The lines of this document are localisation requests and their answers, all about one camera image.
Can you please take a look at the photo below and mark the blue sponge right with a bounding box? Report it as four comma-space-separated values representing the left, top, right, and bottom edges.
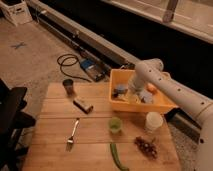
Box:
139, 91, 153, 104

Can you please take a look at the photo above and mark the blue sponge left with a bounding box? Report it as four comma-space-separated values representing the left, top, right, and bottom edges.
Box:
112, 84, 127, 98

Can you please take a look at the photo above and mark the black chair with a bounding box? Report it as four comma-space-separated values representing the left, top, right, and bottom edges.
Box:
0, 78, 36, 171

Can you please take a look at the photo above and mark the white paper cup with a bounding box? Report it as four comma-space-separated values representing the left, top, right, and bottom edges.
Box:
144, 112, 163, 132

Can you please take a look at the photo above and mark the blue power device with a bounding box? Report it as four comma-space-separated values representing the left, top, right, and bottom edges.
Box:
80, 59, 105, 82

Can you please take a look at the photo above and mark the yellow plastic bin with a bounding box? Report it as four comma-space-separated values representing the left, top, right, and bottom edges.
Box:
109, 69, 177, 114

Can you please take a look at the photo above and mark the small brown rectangular box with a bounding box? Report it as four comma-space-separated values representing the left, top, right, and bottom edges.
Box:
73, 98, 93, 114

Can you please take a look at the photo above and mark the green plastic cup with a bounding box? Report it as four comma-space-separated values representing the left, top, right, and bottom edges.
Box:
108, 117, 122, 134

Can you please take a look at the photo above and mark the silver fork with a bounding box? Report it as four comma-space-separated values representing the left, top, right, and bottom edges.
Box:
67, 118, 80, 145

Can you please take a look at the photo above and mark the white cardboard box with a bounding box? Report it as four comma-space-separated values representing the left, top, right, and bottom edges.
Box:
0, 0, 32, 26

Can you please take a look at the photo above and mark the orange fruit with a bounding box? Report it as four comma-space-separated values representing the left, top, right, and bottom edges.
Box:
147, 83, 157, 93

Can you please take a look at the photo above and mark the green cucumber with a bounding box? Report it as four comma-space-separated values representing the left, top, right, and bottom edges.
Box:
110, 143, 129, 171

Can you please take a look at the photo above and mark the dark metal cup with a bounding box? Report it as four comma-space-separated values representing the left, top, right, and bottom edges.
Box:
62, 79, 75, 96

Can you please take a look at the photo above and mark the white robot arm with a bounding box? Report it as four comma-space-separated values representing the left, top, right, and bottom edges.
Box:
129, 58, 213, 171

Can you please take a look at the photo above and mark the blue sponge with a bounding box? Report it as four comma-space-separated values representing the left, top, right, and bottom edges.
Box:
139, 91, 153, 104
112, 84, 127, 98

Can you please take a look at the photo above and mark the bunch of dark grapes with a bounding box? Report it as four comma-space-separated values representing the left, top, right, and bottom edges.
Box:
134, 137, 158, 159

